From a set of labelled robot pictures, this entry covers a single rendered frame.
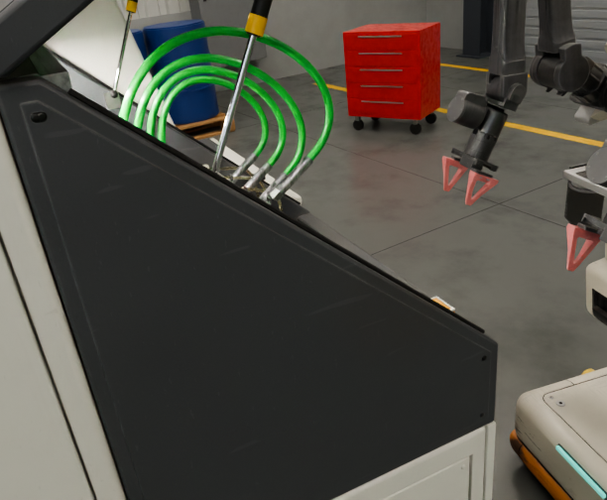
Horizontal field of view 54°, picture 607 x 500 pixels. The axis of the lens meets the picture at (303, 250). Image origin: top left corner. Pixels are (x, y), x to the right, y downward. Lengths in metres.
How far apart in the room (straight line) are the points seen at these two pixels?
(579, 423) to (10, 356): 1.55
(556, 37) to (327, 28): 7.49
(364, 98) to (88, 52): 4.31
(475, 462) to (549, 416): 0.80
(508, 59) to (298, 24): 7.28
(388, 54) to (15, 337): 4.78
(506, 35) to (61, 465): 1.10
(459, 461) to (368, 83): 4.55
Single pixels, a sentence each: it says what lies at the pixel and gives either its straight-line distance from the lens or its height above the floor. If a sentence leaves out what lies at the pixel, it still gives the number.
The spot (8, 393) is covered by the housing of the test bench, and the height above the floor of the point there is 1.15.
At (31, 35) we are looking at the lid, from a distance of 0.56.
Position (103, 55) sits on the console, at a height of 1.38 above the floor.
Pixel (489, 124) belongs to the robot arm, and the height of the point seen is 1.15.
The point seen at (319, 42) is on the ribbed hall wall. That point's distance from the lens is 8.75.
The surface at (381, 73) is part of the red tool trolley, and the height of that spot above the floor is 0.52.
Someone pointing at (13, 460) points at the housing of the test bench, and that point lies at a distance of 0.75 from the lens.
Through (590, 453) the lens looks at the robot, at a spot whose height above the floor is 0.28.
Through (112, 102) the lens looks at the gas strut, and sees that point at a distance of 1.27.
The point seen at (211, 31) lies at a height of 1.43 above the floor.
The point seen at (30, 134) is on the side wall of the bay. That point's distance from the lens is 0.59.
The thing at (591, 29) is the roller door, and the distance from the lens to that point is 8.05.
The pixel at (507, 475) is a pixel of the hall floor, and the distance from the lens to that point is 2.10.
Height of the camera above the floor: 1.53
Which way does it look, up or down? 27 degrees down
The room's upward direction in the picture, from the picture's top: 7 degrees counter-clockwise
